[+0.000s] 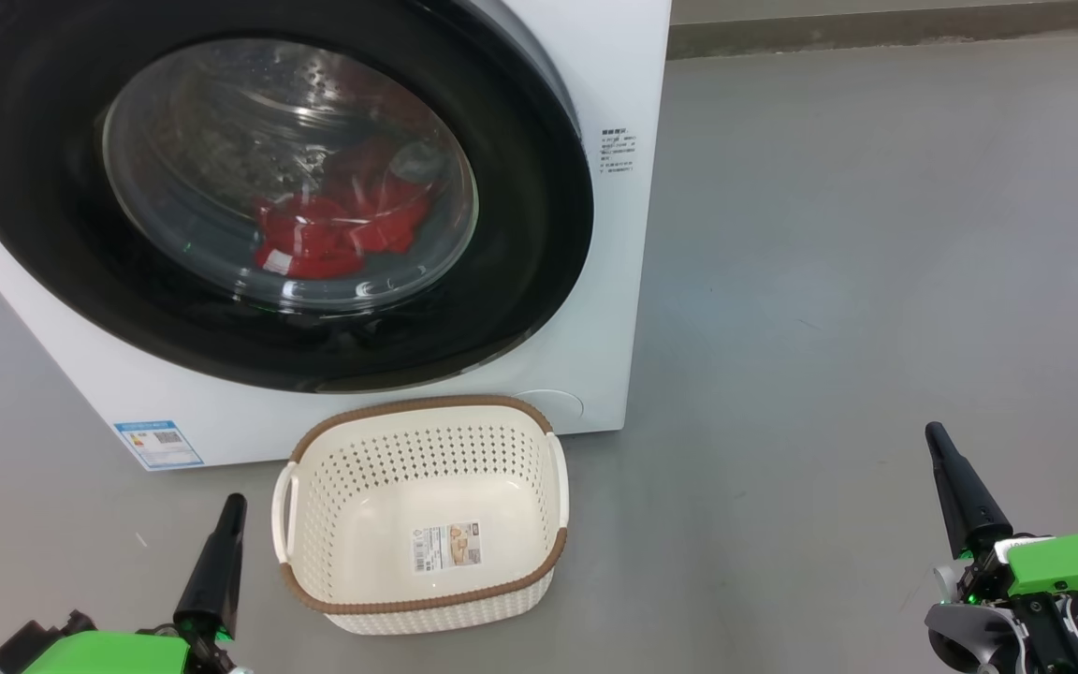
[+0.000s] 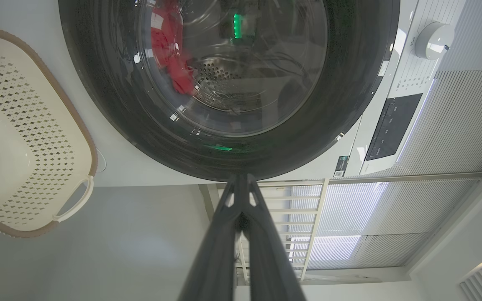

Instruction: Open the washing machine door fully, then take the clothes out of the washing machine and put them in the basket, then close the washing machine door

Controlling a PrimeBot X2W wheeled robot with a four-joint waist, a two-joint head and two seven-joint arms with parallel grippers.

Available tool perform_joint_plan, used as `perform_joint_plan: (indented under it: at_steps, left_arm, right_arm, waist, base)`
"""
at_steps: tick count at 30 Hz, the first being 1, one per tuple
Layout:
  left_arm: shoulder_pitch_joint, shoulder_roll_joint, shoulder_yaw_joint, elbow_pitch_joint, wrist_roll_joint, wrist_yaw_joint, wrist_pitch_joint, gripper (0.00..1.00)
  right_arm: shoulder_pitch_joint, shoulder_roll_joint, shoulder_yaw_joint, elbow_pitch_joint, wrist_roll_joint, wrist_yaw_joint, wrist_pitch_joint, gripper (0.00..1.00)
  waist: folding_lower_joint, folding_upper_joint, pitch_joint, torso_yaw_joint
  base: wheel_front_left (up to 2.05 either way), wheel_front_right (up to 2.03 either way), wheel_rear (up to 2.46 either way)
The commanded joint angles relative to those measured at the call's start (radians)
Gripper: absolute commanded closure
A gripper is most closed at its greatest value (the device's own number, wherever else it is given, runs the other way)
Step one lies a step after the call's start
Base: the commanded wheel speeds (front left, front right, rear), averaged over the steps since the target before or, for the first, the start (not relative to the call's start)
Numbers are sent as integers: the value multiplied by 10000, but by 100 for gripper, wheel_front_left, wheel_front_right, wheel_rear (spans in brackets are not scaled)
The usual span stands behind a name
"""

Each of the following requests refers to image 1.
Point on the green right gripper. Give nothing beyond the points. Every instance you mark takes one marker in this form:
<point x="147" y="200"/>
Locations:
<point x="1072" y="562"/>

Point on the round black glass washer door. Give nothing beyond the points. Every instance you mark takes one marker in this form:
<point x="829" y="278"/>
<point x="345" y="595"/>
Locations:
<point x="520" y="281"/>

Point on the paper product label sticker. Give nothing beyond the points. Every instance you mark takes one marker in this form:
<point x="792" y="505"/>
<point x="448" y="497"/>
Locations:
<point x="445" y="548"/>

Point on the stainless steel washing machine drum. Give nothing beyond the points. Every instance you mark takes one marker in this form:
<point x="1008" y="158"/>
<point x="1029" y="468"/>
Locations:
<point x="221" y="122"/>

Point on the dark grey wall baseboard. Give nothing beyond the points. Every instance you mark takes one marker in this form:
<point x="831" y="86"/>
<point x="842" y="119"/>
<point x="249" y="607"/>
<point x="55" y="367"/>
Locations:
<point x="876" y="37"/>

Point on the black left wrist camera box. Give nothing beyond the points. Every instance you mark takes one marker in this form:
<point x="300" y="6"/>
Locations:
<point x="34" y="648"/>

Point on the blue energy label sticker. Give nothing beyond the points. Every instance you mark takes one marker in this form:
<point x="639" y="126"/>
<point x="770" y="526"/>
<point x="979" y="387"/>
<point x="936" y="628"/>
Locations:
<point x="157" y="445"/>

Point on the cream perforated laundry basket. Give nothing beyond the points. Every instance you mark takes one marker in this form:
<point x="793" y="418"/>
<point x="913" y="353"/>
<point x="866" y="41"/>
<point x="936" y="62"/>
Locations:
<point x="361" y="487"/>

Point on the white front-load washing machine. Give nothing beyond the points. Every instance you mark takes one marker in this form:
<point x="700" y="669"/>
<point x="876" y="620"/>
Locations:
<point x="609" y="318"/>

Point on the red garment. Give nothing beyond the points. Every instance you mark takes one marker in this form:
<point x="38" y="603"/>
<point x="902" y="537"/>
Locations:
<point x="314" y="239"/>

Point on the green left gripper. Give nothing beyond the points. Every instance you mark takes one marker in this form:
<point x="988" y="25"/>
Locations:
<point x="109" y="655"/>

